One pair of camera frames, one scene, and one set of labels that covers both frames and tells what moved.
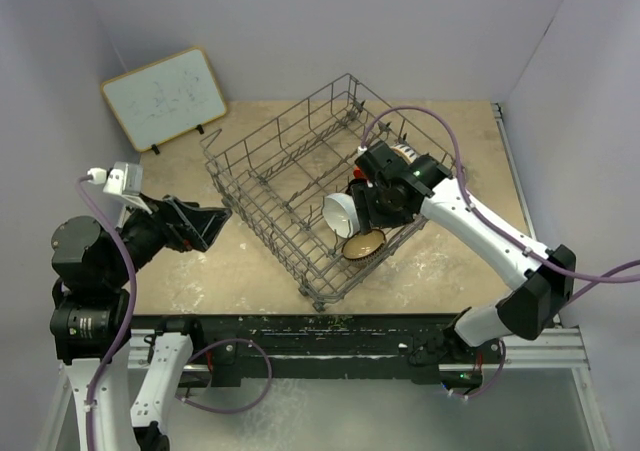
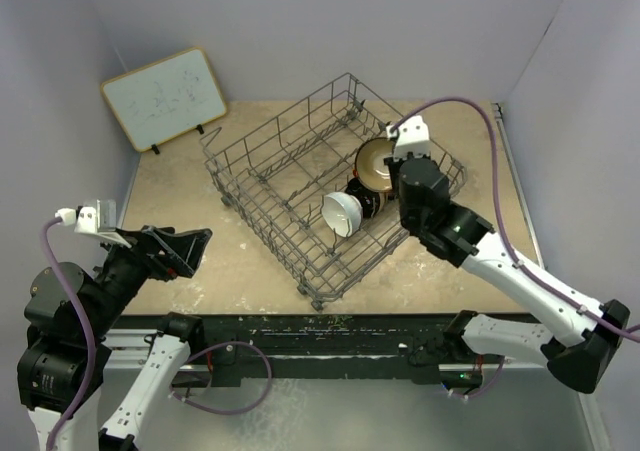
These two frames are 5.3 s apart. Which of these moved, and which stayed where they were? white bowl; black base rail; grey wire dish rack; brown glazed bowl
Moved: brown glazed bowl
Stayed: grey wire dish rack; white bowl; black base rail
